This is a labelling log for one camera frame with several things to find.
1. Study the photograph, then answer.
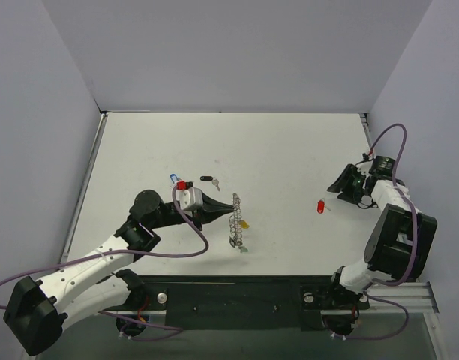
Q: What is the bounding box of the red tag key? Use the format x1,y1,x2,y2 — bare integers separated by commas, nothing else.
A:
316,199,331,215

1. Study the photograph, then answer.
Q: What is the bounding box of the black tag on keyring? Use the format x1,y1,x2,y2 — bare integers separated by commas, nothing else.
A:
229,238,239,248

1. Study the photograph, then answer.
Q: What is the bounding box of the yellow tag key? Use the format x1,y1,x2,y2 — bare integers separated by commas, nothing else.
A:
238,220,250,229

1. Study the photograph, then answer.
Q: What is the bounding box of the black tag key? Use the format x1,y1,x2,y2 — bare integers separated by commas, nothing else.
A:
199,175,221,192

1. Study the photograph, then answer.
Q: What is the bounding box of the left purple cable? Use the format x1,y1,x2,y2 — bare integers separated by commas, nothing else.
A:
0,185,210,341

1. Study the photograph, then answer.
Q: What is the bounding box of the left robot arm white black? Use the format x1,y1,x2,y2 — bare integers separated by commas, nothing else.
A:
3,181,235,356

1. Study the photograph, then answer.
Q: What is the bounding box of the blue tag key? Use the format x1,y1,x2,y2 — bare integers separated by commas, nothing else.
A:
169,173,181,185

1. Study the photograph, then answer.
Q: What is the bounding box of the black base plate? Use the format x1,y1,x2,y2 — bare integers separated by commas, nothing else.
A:
112,275,369,331

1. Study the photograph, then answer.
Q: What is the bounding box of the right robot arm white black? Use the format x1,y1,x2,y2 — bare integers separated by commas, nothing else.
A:
324,154,437,307

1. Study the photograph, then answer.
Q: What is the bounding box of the metal keyring disc with rings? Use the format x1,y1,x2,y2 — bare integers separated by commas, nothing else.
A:
229,193,244,249

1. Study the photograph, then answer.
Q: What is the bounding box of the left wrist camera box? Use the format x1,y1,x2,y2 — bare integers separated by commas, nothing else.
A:
175,181,203,212

